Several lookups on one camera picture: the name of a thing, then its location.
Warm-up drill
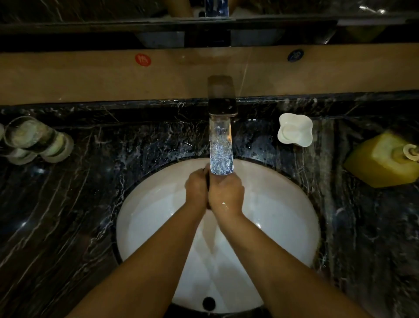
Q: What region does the person's left forearm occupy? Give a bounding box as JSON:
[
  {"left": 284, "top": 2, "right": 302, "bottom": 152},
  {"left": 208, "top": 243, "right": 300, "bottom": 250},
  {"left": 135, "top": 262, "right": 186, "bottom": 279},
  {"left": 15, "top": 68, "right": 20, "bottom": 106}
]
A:
[{"left": 65, "top": 205, "right": 207, "bottom": 318}]

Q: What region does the glass waterfall faucet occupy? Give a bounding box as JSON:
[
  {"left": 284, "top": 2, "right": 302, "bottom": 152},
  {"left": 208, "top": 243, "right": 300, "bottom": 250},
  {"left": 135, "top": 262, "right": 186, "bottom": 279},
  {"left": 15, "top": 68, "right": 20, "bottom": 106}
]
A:
[{"left": 207, "top": 75, "right": 238, "bottom": 176}]

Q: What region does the clear drinking glass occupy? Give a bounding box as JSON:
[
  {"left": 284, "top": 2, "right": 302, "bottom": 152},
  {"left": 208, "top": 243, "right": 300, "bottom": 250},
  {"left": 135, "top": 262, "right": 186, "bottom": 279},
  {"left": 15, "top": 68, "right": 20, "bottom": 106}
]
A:
[
  {"left": 0, "top": 123, "right": 38, "bottom": 166},
  {"left": 3, "top": 116, "right": 74, "bottom": 164}
]

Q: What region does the white soap dish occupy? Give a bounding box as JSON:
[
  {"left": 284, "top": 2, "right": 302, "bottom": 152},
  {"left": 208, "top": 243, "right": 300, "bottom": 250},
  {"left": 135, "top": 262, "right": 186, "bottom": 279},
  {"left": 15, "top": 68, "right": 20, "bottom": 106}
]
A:
[{"left": 278, "top": 113, "right": 314, "bottom": 147}]

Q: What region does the person's right forearm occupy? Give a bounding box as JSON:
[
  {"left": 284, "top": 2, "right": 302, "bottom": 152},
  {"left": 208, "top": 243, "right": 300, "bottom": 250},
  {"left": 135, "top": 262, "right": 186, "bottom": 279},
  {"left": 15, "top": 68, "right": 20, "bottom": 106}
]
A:
[{"left": 214, "top": 211, "right": 374, "bottom": 318}]

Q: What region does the white oval sink basin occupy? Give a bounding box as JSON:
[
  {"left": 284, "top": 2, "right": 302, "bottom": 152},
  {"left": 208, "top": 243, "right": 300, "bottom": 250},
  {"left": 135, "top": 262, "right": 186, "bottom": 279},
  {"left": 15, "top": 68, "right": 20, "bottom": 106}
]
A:
[{"left": 116, "top": 158, "right": 321, "bottom": 314}]

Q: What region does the person's right hand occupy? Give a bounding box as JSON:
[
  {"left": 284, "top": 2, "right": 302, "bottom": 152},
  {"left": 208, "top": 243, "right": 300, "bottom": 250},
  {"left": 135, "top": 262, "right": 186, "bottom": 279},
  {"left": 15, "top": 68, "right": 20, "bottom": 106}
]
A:
[{"left": 208, "top": 173, "right": 245, "bottom": 219}]

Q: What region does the yellow soap dispenser bottle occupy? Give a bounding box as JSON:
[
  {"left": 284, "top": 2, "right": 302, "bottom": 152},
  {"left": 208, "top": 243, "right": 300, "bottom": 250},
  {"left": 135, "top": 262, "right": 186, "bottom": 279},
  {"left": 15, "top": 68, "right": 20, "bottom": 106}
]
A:
[{"left": 343, "top": 130, "right": 419, "bottom": 188}]

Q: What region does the person's left hand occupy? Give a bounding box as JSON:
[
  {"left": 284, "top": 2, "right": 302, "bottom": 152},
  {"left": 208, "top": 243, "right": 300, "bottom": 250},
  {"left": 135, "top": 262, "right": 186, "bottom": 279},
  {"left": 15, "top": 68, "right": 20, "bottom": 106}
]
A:
[{"left": 184, "top": 168, "right": 211, "bottom": 212}]

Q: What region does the wall mirror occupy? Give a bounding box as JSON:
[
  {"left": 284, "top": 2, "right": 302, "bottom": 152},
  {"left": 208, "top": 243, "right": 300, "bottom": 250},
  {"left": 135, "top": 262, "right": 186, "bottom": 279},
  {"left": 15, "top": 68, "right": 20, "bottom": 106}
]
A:
[{"left": 0, "top": 0, "right": 419, "bottom": 25}]

